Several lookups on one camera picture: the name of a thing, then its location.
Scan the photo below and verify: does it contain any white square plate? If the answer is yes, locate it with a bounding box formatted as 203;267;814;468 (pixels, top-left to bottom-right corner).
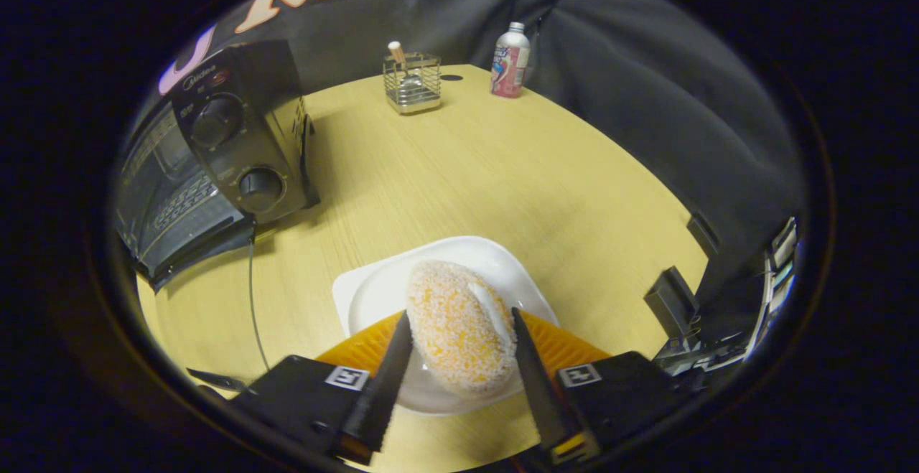
332;236;559;416

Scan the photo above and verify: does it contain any black toaster oven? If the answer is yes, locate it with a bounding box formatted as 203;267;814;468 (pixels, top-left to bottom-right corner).
113;39;322;293

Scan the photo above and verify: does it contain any sugar-coated cream doughnut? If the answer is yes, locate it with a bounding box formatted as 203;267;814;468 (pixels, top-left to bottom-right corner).
406;261;518;396

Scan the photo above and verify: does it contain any black block bracket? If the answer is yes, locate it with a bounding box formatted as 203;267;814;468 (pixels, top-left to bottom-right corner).
686;212;721;257
644;266;701;337

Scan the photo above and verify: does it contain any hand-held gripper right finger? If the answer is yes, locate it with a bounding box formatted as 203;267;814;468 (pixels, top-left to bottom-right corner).
511;306;694;467

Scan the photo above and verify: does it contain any metal wire basket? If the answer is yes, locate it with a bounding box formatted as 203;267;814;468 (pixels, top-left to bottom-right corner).
382;52;443;116

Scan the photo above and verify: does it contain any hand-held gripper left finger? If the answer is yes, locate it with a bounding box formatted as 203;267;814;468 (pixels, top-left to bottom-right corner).
228;309;416;467

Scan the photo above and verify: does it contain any pink labelled bottle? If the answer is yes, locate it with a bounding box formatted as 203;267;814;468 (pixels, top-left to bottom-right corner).
490;22;531;99

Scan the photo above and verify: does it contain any dark equipment stand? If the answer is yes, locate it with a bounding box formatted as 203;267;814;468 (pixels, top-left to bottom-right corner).
657;216;799;377

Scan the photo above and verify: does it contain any thin black cable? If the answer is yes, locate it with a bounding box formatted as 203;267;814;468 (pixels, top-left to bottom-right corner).
248;233;272;373

